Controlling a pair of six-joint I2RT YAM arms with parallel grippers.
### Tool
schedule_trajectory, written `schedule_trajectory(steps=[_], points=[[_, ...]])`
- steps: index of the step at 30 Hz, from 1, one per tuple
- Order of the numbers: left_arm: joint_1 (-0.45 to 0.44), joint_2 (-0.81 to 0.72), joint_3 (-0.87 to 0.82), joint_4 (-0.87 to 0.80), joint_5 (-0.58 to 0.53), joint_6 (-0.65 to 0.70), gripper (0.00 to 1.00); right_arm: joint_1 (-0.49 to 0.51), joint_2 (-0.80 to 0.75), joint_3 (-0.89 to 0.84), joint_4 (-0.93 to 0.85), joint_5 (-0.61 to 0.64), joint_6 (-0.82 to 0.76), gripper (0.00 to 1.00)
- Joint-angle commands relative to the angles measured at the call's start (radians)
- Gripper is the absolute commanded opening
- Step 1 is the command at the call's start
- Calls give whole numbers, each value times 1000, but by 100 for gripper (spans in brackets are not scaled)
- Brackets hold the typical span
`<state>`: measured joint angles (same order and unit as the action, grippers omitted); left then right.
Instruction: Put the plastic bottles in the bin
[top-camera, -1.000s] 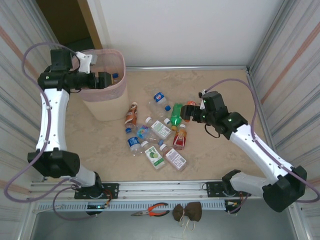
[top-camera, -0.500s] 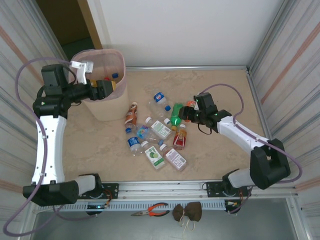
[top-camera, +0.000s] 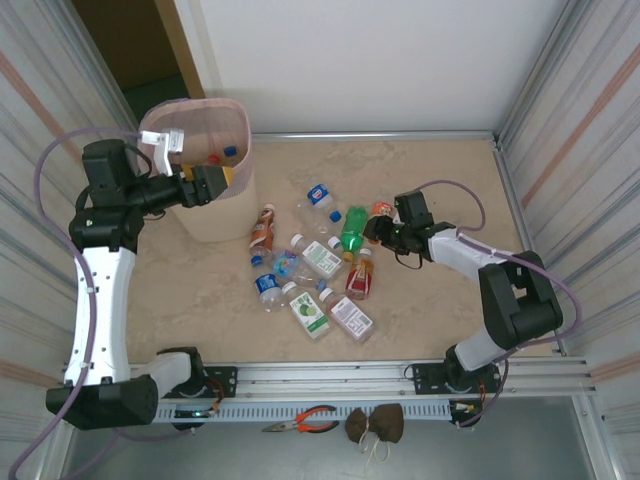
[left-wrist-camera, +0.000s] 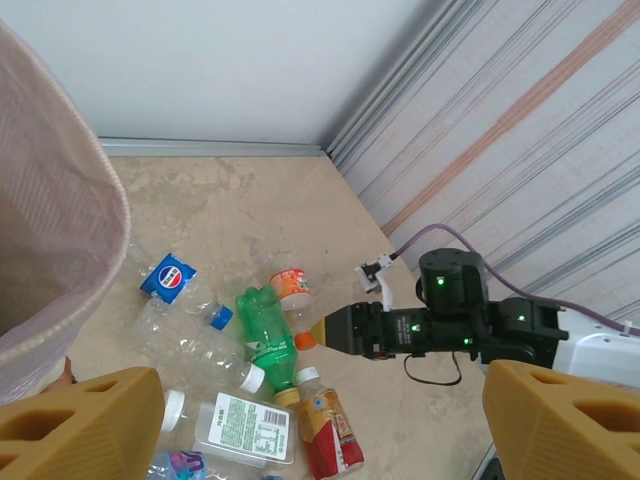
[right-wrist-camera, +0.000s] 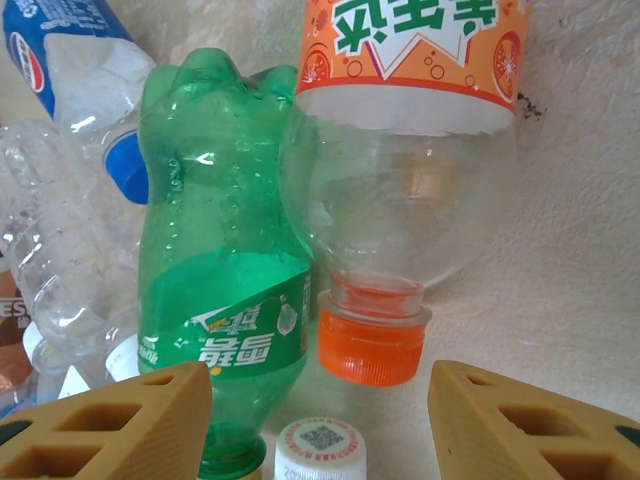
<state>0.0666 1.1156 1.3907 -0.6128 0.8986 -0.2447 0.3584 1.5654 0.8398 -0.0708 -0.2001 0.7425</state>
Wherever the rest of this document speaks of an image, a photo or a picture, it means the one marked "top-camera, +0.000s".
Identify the clear bottle with red cap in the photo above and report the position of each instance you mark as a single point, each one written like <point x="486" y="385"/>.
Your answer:
<point x="214" y="159"/>

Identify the small orange label bottle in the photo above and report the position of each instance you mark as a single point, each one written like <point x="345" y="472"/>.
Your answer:
<point x="382" y="207"/>

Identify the green bottle with orange cap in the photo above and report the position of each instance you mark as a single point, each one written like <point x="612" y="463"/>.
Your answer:
<point x="354" y="230"/>

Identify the crushed red blue label bottle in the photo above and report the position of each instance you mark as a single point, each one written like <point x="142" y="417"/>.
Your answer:
<point x="230" y="150"/>

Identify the plain clear white cap bottle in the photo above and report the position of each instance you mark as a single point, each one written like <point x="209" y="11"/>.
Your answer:
<point x="315" y="220"/>

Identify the green label white cap bottle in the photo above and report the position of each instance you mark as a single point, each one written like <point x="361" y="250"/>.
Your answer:
<point x="320" y="257"/>

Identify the clear Pepsi label bottle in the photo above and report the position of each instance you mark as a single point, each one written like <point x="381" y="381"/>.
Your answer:
<point x="320" y="194"/>

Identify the pink juice purple label bottle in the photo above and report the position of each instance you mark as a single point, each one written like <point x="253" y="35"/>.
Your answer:
<point x="350" y="316"/>

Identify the lime picture label bottle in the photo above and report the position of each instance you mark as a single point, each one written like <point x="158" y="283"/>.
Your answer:
<point x="306" y="311"/>

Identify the blue label blue cap bottle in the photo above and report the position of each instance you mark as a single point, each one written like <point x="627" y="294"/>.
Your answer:
<point x="266" y="284"/>

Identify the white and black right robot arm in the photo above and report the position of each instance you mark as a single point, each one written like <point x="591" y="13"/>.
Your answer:
<point x="520" y="300"/>

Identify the pink mesh waste bin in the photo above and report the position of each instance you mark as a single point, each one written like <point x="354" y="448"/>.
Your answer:
<point x="225" y="220"/>

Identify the clear bottle colourful blue label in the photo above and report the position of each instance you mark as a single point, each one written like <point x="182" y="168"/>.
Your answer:
<point x="286" y="263"/>

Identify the brown wooden door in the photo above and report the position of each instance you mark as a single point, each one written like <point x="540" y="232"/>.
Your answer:
<point x="125" y="35"/>

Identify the aluminium table edge rail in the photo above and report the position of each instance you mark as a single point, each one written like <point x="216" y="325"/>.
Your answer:
<point x="370" y="136"/>

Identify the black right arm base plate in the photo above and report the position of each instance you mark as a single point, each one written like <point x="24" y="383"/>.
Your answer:
<point x="425" y="377"/>

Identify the aluminium mounting rail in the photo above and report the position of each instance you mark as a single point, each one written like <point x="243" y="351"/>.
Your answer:
<point x="320" y="380"/>

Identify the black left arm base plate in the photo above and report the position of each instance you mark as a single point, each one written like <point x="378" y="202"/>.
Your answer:
<point x="225" y="380"/>

